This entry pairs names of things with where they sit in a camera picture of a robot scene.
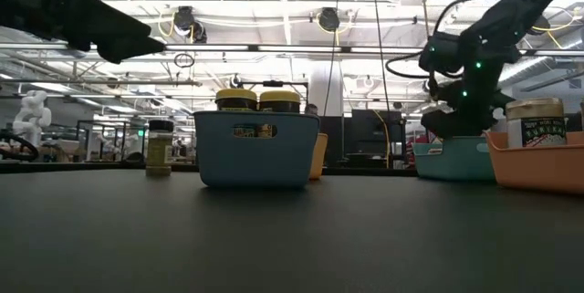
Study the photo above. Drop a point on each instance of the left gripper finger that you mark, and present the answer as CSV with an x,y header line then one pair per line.
x,y
132,51
114,24

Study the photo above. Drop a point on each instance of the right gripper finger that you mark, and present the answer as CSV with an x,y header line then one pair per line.
x,y
461,124

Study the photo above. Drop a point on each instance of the furikake jar gold lid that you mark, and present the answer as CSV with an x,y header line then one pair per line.
x,y
536,119

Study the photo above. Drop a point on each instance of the dark spice can yellow lid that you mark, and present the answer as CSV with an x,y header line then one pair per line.
x,y
280,99
236,97

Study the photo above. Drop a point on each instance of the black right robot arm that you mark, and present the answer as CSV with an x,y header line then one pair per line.
x,y
524,1

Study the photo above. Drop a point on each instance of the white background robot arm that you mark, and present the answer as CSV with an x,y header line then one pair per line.
x,y
32,115

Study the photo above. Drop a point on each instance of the teal plastic bin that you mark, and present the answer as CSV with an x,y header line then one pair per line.
x,y
451,165

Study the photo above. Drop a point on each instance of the orange plastic bin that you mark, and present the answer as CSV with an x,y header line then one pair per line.
x,y
538,170

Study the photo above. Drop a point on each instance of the black cabinet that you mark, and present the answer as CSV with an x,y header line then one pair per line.
x,y
365,138

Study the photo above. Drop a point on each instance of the green herb jar black lid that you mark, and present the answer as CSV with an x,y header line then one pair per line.
x,y
159,151

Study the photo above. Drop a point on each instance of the black round hoop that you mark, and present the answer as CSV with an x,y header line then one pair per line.
x,y
28,150

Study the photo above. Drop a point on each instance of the yellow plastic bin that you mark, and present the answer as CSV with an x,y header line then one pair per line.
x,y
320,156

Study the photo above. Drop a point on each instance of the blue plastic bin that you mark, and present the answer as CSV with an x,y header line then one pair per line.
x,y
255,160

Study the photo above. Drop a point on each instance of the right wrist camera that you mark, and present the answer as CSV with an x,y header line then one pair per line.
x,y
440,53

